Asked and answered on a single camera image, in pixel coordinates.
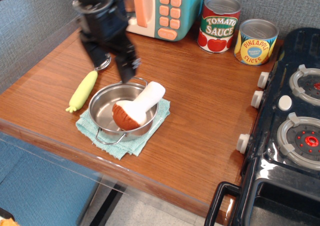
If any black toy stove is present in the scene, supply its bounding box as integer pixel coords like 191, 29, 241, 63
205, 27, 320, 226

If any teal folded dish cloth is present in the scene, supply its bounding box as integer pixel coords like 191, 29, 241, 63
75, 99, 170, 160

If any pineapple slices can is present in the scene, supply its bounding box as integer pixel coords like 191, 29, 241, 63
234, 19, 279, 66

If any teal toy microwave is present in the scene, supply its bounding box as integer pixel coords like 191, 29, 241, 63
125, 0, 203, 42

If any orange plush object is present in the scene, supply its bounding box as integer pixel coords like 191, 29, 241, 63
0, 218, 20, 226

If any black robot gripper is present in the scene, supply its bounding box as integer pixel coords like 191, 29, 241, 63
72, 0, 141, 84

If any small stainless steel pot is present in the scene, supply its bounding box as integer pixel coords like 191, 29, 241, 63
88, 78, 160, 146

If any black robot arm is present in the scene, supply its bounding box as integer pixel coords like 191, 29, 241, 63
72, 0, 141, 83

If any yellow handled metal spoon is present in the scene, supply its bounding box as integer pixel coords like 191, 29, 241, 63
65, 53, 111, 113

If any tomato sauce can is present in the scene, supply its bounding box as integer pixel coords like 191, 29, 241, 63
197, 0, 242, 53

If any plush brown white mushroom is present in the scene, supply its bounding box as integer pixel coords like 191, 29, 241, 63
112, 81, 166, 131

